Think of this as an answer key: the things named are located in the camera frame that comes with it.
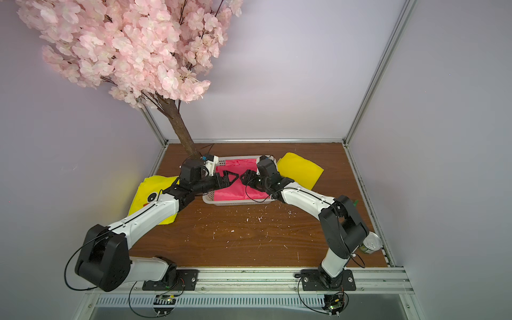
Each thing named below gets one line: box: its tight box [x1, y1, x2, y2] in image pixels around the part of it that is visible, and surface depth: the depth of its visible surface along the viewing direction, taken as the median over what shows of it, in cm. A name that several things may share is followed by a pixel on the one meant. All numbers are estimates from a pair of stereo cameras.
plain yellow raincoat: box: [276, 152, 325, 191], surface depth 111 cm
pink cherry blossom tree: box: [16, 0, 244, 160], surface depth 53 cm
